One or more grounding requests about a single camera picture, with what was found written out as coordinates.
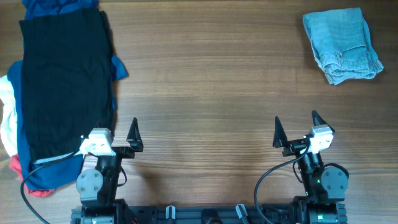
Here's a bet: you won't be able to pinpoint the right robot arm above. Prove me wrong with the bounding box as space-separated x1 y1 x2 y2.
272 110 349 223

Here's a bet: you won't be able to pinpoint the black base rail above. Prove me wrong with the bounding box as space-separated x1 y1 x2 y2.
70 204 348 224

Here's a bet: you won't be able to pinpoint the folded light blue jeans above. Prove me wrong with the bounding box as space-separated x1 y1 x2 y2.
303 7 384 85

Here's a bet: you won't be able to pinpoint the black shorts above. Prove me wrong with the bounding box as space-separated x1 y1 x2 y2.
20 9 113 162

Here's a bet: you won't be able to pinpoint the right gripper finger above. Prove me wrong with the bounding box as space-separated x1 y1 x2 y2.
312 110 335 133
272 116 288 148

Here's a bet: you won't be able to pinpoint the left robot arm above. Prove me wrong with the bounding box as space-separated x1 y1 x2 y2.
70 118 144 224

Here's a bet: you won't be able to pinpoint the white garment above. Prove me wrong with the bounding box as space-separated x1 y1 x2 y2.
1 76 17 157

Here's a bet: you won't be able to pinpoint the red garment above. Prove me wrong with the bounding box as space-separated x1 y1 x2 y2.
9 154 55 198

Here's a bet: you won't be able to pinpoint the right black cable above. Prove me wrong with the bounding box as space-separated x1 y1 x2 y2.
254 141 312 224

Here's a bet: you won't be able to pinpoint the blue garment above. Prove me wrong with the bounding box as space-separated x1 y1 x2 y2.
7 1 127 190

